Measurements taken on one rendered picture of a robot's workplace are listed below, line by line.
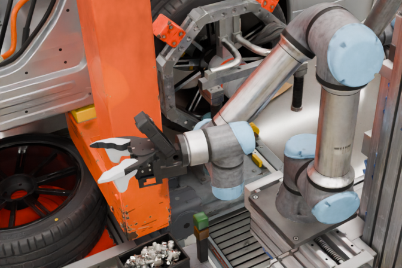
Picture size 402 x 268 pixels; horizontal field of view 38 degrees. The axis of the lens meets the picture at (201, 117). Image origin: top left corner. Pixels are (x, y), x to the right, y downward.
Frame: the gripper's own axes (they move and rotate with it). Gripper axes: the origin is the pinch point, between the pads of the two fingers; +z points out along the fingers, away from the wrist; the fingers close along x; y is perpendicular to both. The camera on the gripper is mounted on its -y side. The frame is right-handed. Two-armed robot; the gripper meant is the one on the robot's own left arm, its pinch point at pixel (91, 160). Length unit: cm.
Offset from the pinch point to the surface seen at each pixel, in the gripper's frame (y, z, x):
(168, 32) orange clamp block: 4, -34, 80
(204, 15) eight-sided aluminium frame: 1, -48, 82
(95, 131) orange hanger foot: 44, -5, 93
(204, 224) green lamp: 55, -32, 39
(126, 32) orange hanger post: -11.6, -15.8, 42.3
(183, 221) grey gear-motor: 79, -31, 73
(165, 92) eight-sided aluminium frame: 28, -31, 82
